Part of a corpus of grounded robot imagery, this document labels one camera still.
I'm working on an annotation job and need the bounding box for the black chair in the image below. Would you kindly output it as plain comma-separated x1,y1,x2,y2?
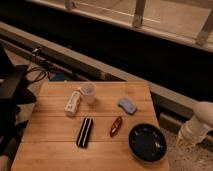
0,43,36,155

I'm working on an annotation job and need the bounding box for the blue sponge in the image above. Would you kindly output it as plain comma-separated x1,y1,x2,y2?
118,98,137,115

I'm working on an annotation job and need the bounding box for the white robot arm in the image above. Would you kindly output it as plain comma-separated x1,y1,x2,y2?
177,102,213,147

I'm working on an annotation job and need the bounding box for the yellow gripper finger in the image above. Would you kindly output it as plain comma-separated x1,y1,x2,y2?
176,132,183,145

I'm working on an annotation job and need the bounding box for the clear plastic cup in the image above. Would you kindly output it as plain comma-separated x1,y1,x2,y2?
80,82,96,104

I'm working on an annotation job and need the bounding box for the white remote controller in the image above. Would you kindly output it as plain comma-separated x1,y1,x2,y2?
65,91,81,116

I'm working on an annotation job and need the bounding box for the black cable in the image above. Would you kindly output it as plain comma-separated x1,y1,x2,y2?
25,46,56,83

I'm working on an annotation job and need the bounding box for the black white striped box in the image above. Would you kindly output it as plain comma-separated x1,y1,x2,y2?
76,118,93,148

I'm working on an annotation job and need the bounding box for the dark ceramic bowl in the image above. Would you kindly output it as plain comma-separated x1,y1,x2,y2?
128,123,167,162

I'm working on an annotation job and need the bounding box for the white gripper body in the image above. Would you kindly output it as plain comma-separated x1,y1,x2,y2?
178,118,210,144

